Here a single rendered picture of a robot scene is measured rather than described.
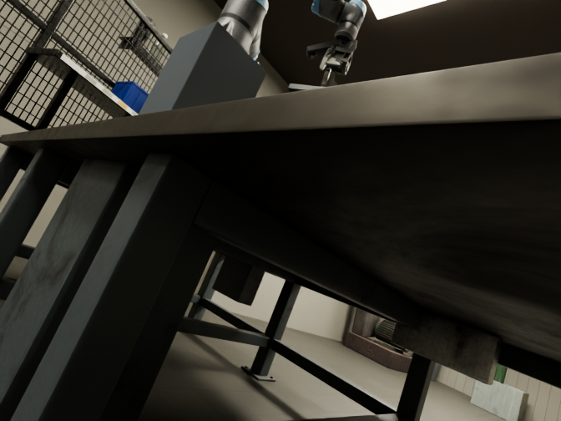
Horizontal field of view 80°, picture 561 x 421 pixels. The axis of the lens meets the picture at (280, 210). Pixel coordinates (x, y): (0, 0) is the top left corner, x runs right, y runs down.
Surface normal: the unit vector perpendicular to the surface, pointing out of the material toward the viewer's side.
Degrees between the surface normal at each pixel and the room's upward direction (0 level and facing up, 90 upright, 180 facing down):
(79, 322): 90
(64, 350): 90
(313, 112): 90
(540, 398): 90
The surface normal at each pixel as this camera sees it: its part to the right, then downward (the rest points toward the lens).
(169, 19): 0.71, 0.14
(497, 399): -0.60, -0.40
